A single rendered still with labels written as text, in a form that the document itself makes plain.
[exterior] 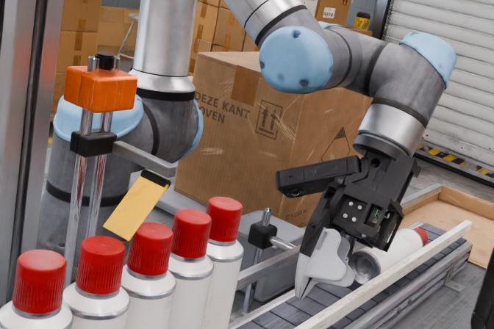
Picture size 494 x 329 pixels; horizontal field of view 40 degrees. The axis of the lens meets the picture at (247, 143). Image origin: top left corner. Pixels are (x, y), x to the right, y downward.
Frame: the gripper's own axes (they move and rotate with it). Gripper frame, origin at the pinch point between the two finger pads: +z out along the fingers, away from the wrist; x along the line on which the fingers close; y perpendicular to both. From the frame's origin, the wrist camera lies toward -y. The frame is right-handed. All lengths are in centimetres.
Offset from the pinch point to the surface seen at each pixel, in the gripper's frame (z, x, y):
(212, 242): 0.4, -23.5, 0.5
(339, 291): -2.1, 14.6, -0.2
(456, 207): -34, 78, -7
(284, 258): -2.3, -1.6, -2.5
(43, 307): 9.6, -41.2, 1.7
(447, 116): -169, 401, -125
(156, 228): 1.5, -32.6, 0.7
